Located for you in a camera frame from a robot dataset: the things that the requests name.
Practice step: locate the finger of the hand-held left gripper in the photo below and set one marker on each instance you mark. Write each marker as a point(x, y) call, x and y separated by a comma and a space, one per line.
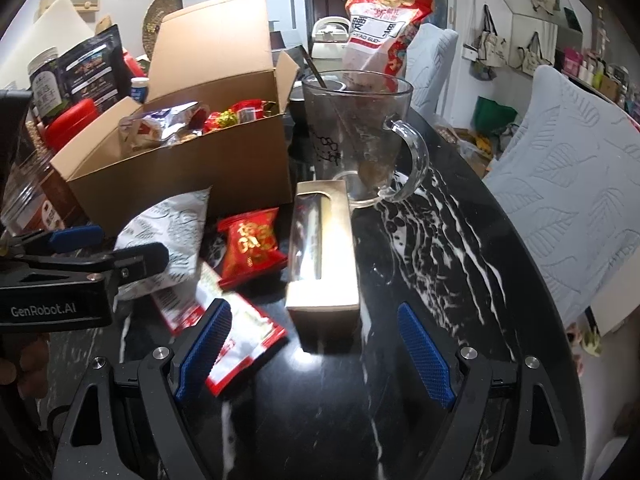
point(75, 237)
point(140, 260)

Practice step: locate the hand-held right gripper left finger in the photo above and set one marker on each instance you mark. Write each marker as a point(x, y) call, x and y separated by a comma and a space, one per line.
point(205, 350)

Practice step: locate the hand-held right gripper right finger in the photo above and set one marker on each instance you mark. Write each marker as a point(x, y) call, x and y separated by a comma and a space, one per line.
point(425, 355)

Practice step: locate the red white snack packet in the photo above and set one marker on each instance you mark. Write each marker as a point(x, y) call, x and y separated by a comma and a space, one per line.
point(240, 345)

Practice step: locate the white patterned snack bag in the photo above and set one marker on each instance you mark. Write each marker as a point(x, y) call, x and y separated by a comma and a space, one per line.
point(165, 230)

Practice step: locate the brown cardboard box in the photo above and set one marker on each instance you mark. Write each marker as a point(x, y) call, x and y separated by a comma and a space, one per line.
point(200, 175)

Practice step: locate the red gold snack packet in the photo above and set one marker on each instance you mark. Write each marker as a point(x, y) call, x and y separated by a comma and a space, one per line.
point(250, 245)

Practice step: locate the gold windowed box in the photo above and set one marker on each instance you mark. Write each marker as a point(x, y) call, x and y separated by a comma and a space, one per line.
point(320, 305)

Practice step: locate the person's left hand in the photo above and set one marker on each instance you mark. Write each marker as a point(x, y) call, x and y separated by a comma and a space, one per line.
point(25, 370)

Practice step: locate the clear plastic jar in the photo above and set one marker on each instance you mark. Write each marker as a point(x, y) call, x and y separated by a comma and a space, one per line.
point(35, 190)

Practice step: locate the red plastic canister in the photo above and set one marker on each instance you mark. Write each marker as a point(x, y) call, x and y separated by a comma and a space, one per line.
point(70, 125)

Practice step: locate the silver foil snack bag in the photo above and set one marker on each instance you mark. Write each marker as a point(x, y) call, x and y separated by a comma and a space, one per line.
point(160, 127)

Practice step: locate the dark label white-lid jar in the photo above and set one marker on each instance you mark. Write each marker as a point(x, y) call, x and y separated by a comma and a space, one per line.
point(45, 85)

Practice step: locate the small white-capped blue bottle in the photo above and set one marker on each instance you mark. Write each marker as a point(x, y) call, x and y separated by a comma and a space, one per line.
point(140, 91)

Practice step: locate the red gold wrapped candy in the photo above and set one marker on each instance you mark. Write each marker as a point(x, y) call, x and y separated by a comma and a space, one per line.
point(220, 120)

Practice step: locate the black stand-up pouch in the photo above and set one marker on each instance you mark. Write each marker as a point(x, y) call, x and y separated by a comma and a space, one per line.
point(95, 70)

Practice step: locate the white foam board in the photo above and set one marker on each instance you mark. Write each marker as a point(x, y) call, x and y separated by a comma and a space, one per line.
point(55, 30)

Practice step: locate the round woven mat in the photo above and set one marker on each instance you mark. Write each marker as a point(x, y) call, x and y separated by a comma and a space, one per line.
point(155, 22)

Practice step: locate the clear glass mug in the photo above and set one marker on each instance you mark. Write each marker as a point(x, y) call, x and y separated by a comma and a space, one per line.
point(340, 125)

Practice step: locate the green bag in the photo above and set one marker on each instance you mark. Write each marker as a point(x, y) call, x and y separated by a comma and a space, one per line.
point(492, 115)

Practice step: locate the metal spoon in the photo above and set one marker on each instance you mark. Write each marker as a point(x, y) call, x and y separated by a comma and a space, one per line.
point(314, 67)

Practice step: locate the canvas tote bag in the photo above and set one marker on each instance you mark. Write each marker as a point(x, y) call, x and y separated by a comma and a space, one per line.
point(492, 42)

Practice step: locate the row of shelf bottles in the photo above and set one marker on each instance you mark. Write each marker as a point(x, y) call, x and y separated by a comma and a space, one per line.
point(600, 77)

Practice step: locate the large red white nut bag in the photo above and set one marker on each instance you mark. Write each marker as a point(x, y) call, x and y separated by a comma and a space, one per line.
point(380, 20)

